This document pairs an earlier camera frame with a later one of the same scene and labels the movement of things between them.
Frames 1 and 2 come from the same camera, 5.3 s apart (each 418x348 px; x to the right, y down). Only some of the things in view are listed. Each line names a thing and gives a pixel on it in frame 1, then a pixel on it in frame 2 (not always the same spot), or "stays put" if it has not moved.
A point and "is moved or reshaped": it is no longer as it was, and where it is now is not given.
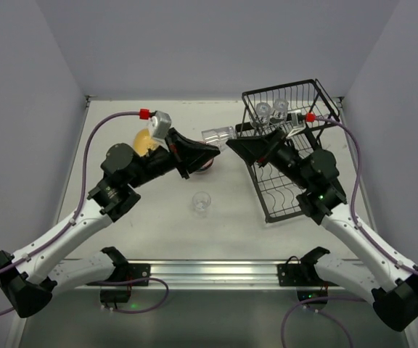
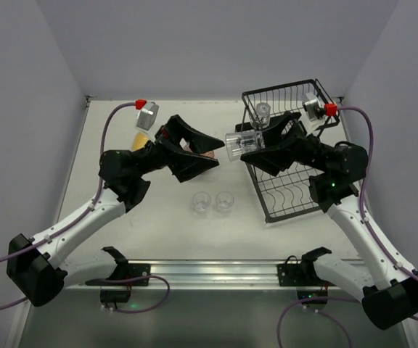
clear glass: [263, 112] stays put
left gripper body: [178, 153] stays put
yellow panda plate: [144, 142] stays put
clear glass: [281, 106] is moved or reshaped
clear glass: [219, 136] to [224, 201]
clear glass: [202, 201] stays put
